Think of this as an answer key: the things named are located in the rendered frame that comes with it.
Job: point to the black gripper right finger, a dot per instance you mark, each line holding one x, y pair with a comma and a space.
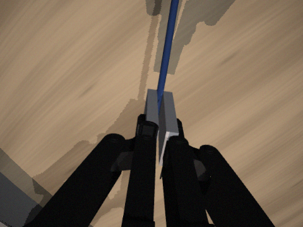
199, 180

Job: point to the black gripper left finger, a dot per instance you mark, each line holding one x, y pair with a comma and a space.
80, 197

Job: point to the dark blue cable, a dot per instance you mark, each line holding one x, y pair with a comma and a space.
166, 51

